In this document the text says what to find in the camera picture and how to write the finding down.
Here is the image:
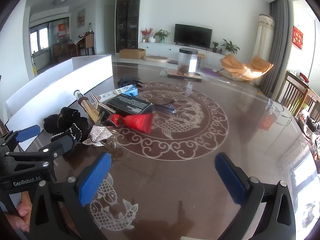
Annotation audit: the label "bushy green potted plant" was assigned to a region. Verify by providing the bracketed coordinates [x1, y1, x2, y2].
[154, 29, 170, 43]

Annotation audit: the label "dark glass display cabinet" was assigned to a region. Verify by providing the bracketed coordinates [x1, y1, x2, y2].
[115, 0, 142, 53]

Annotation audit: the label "gold cosmetic tube clear cap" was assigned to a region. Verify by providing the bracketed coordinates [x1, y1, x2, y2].
[73, 90, 103, 125]

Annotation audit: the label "white television cabinet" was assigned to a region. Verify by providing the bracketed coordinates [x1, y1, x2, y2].
[138, 42, 225, 68]

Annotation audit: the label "mixed household clutter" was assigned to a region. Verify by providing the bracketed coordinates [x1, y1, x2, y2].
[297, 107, 320, 160]

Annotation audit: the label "rhinestone hair claw clip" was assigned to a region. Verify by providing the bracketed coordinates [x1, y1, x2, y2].
[89, 92, 117, 115]

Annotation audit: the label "wooden board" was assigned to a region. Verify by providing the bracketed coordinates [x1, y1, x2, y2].
[167, 69, 203, 82]

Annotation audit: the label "wooden dining chair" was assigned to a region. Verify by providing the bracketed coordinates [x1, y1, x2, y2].
[53, 42, 75, 62]
[84, 33, 96, 56]

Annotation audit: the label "round beige floor mat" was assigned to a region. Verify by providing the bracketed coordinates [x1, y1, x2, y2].
[142, 54, 169, 64]

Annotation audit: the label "red triangular packet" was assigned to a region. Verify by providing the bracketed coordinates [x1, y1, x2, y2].
[109, 113, 155, 134]

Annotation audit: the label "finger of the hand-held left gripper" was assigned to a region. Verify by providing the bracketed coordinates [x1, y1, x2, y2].
[0, 125, 41, 155]
[5, 135, 74, 182]

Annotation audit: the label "cardboard box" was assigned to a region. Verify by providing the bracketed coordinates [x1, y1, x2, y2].
[119, 49, 146, 60]

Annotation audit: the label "black velvet hair bow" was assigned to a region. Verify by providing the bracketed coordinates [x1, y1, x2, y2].
[42, 107, 89, 158]

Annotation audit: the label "slatted wooden chair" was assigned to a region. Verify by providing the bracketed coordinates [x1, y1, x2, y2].
[280, 71, 320, 118]

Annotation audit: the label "covered standing air conditioner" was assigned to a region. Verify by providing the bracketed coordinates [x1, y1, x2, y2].
[256, 14, 275, 65]

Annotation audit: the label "black rectangular box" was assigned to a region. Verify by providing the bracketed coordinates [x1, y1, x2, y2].
[107, 93, 153, 115]

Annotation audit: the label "flat screen television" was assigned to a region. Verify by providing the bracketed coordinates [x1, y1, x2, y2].
[174, 24, 213, 50]

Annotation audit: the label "blue white medicine box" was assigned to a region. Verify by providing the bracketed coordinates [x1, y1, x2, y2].
[99, 85, 139, 100]

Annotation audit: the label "black mesh flower hair clip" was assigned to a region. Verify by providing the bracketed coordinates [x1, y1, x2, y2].
[117, 77, 143, 88]

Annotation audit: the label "rimless eyeglasses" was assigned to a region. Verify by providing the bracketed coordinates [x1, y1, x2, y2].
[150, 99, 177, 113]

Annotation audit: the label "large white storage box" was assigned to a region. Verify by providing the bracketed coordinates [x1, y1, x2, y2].
[4, 54, 113, 153]

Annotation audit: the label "clear plastic jar black lid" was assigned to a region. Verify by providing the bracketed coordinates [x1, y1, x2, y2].
[178, 47, 199, 77]

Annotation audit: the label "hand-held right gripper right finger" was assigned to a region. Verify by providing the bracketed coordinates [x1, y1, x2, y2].
[214, 152, 298, 240]

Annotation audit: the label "orange lounge chair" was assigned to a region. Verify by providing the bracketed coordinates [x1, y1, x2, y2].
[220, 54, 274, 82]

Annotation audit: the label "clear glass vessel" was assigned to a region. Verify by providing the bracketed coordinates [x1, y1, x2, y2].
[265, 99, 293, 127]

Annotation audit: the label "person's left hand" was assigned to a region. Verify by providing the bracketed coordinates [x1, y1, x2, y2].
[16, 197, 32, 232]

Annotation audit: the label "red flower plant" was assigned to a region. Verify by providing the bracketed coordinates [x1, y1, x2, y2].
[140, 27, 153, 43]

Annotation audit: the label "purple floor mat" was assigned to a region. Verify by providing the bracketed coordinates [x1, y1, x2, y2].
[201, 67, 221, 77]

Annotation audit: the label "wall painting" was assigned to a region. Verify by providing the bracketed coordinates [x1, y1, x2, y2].
[76, 8, 86, 28]

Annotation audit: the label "red wall hanging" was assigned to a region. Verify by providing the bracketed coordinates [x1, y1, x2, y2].
[292, 26, 304, 51]

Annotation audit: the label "large leafy potted plant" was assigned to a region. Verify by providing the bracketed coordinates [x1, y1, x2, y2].
[221, 39, 240, 55]

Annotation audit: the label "silver rhinestone bow hair clip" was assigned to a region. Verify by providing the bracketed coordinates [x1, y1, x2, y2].
[82, 124, 114, 147]

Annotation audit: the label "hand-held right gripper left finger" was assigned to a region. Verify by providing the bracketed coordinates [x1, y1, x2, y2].
[25, 152, 112, 240]

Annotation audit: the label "brown fish-patterned glass desktop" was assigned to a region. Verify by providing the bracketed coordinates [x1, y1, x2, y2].
[32, 61, 320, 240]

